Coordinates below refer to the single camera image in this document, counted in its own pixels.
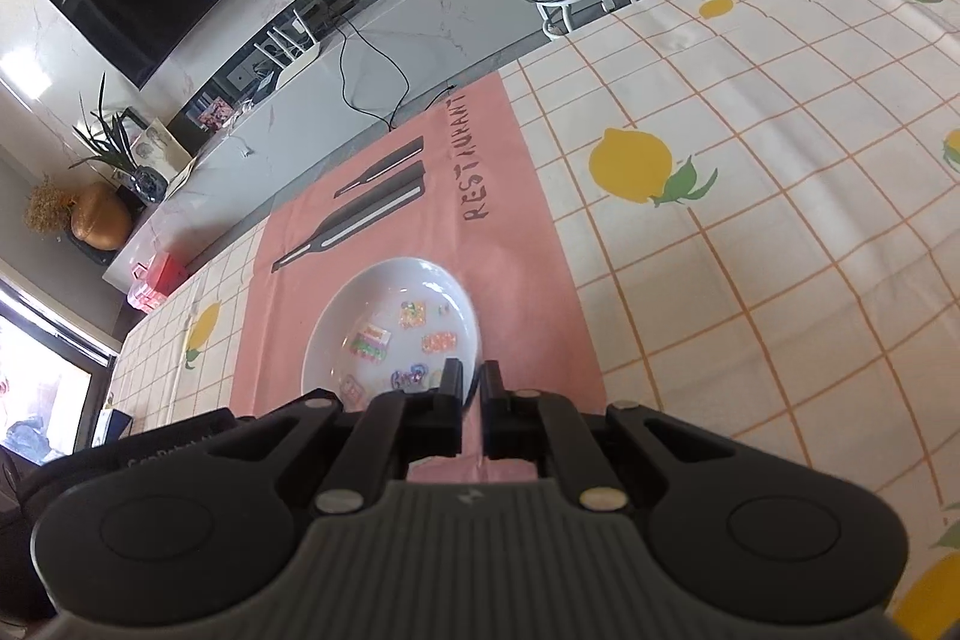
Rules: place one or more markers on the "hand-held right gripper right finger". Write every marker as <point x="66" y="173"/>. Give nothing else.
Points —
<point x="491" y="386"/>

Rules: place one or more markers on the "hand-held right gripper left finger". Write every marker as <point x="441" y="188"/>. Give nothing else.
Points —
<point x="452" y="379"/>

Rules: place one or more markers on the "small white sticker dish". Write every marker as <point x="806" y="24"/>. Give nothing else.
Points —
<point x="390" y="295"/>

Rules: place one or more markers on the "blue white product box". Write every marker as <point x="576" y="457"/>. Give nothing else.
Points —
<point x="112" y="428"/>

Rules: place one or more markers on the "pink printed placemat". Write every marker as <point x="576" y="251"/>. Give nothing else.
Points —
<point x="525" y="280"/>

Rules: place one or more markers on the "glass balcony door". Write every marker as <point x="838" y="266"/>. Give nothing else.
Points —
<point x="45" y="370"/>

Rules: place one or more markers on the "pink plastic storage box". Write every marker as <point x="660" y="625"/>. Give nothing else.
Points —
<point x="159" y="281"/>

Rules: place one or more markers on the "golden round vase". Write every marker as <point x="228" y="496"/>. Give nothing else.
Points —
<point x="101" y="220"/>

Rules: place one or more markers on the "dried flower bunch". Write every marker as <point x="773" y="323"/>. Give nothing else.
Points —
<point x="49" y="205"/>

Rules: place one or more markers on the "lemon print checked tablecloth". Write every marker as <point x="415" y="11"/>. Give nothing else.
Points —
<point x="750" y="310"/>

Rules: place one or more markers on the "blue vase with green plant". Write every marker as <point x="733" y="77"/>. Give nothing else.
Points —
<point x="146" y="181"/>

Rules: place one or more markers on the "white framed picture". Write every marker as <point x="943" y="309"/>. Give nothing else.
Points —
<point x="159" y="151"/>

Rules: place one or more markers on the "white wifi router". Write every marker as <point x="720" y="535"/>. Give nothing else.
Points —
<point x="300" y="63"/>

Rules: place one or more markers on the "small colourful photo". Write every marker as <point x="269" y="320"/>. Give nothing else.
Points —
<point x="214" y="115"/>

